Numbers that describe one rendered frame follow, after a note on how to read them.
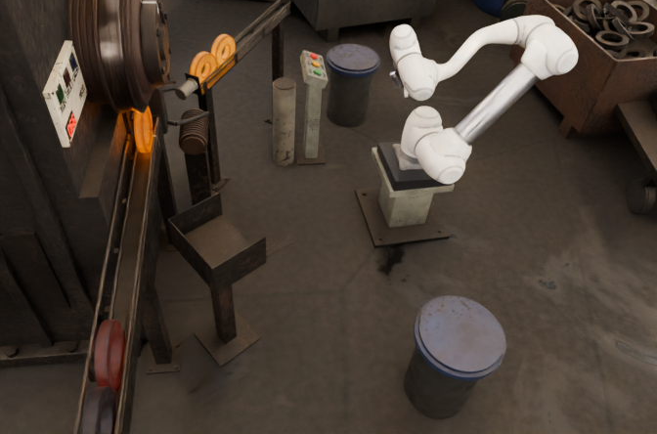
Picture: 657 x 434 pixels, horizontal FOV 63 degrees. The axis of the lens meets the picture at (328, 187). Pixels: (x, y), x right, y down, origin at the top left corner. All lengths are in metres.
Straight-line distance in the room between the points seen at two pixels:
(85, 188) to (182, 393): 0.93
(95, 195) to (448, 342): 1.24
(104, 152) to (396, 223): 1.49
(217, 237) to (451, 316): 0.88
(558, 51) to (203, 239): 1.47
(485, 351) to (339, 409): 0.63
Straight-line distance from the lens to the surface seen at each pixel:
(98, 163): 1.86
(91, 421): 1.47
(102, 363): 1.53
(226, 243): 1.90
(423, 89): 2.00
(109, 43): 1.74
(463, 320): 2.01
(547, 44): 2.24
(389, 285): 2.56
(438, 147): 2.29
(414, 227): 2.79
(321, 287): 2.51
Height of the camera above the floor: 2.06
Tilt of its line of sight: 44 degrees down
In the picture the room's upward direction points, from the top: 5 degrees clockwise
